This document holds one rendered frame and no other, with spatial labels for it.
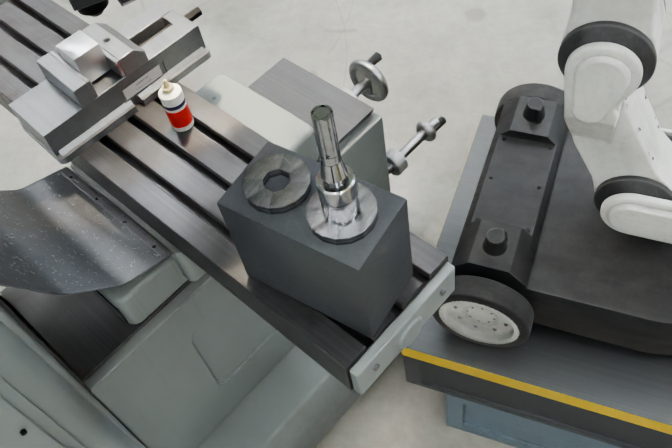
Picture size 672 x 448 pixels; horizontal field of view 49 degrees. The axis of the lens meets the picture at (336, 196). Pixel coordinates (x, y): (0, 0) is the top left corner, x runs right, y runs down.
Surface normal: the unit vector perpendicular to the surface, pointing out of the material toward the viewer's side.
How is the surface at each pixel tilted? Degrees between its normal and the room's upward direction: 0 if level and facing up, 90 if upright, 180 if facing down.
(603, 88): 90
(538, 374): 0
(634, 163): 90
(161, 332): 90
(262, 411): 0
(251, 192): 0
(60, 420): 88
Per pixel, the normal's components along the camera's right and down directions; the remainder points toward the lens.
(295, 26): -0.12, -0.59
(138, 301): 0.73, 0.48
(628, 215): -0.36, 0.77
